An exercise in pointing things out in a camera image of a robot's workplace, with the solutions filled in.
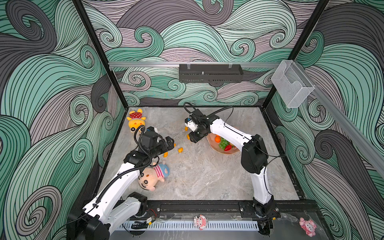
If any green grape bunch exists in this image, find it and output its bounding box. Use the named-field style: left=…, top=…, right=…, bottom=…
left=219, top=138, right=230, bottom=150

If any red strawberry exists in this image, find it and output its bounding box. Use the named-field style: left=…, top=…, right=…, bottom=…
left=224, top=144, right=233, bottom=152

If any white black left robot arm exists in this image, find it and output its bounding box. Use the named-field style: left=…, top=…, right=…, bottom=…
left=65, top=126, right=175, bottom=240

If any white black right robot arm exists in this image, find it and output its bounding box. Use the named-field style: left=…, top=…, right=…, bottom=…
left=183, top=102, right=281, bottom=219

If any pink scalloped fruit bowl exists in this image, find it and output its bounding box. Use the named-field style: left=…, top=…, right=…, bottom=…
left=207, top=133, right=240, bottom=155

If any boy doll plush toy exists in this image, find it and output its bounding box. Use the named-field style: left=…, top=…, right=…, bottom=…
left=138, top=162, right=170, bottom=191

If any yellow cow plush toy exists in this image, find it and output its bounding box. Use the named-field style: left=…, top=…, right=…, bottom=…
left=127, top=109, right=146, bottom=132

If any pink white chopper figurine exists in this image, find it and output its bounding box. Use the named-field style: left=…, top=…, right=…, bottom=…
left=194, top=215, right=207, bottom=231

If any pink melody figurine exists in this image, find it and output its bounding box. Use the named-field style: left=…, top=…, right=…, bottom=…
left=299, top=218, right=317, bottom=237

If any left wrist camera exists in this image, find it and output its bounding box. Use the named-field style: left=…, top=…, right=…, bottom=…
left=139, top=127, right=163, bottom=148

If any black wall tray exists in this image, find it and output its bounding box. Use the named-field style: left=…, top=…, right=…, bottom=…
left=179, top=64, right=244, bottom=84

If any white slotted cable duct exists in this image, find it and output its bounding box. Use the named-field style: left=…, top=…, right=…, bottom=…
left=116, top=220, right=260, bottom=232

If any aluminium wall rail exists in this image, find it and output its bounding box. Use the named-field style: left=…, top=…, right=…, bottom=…
left=108, top=61, right=281, bottom=69

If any clear acrylic wall box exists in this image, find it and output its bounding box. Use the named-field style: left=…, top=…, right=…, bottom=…
left=271, top=60, right=315, bottom=109

